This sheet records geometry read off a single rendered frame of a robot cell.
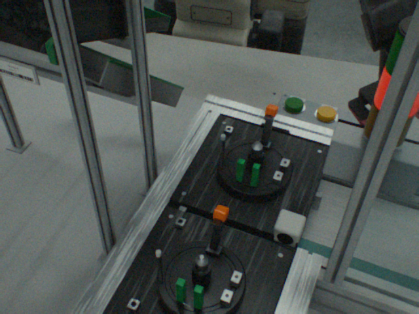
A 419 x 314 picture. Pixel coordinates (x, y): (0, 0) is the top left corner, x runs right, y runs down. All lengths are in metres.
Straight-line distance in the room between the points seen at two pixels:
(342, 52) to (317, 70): 1.55
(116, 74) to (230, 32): 0.79
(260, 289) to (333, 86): 0.67
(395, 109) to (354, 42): 2.44
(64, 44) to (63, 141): 0.60
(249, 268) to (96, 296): 0.25
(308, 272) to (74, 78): 0.49
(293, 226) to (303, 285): 0.10
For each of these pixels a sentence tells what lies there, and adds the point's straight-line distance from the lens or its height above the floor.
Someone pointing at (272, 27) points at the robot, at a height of 0.75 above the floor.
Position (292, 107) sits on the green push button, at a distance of 1.17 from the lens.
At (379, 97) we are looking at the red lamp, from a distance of 0.67.
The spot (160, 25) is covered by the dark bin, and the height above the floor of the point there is 1.21.
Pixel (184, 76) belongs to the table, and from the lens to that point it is 1.40.
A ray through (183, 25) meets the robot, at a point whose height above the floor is 0.80.
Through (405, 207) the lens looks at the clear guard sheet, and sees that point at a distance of 0.77.
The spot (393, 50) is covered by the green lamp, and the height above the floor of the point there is 1.39.
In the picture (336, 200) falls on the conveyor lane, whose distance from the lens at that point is 1.09.
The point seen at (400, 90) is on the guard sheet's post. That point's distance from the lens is 0.63.
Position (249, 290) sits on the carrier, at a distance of 0.89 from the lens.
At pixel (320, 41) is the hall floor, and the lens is 3.05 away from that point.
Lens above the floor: 1.75
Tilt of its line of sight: 48 degrees down
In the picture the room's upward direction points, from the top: 2 degrees clockwise
